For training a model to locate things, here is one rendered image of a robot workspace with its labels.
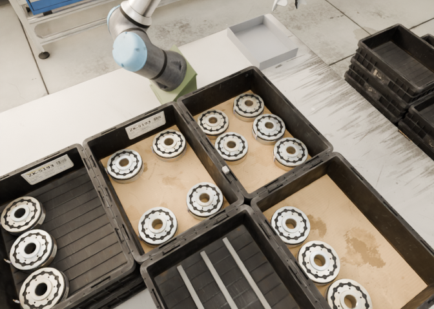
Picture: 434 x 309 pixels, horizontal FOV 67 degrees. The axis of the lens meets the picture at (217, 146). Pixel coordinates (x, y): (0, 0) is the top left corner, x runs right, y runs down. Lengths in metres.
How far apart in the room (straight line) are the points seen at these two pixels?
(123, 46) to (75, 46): 1.75
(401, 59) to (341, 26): 1.06
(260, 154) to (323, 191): 0.21
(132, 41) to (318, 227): 0.79
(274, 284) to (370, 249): 0.27
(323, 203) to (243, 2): 2.40
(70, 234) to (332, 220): 0.71
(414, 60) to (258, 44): 0.90
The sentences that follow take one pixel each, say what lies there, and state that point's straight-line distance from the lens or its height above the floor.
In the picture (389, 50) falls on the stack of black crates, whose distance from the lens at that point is 2.09.
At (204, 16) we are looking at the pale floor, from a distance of 2.97.
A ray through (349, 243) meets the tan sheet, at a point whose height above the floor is 0.83.
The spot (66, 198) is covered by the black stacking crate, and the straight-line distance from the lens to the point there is 1.05.
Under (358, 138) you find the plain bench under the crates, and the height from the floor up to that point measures 0.70.
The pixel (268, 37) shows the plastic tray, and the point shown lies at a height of 0.70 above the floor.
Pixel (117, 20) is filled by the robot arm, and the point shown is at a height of 1.01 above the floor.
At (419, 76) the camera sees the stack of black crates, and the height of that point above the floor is 0.49.
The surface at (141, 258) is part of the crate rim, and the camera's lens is 0.81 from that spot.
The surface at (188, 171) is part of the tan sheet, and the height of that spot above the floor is 0.83.
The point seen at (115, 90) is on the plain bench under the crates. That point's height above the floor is 0.70.
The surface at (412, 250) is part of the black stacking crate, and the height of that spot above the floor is 0.88.
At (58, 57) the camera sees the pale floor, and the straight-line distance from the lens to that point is 2.85.
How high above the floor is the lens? 1.69
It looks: 56 degrees down
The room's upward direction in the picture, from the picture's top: straight up
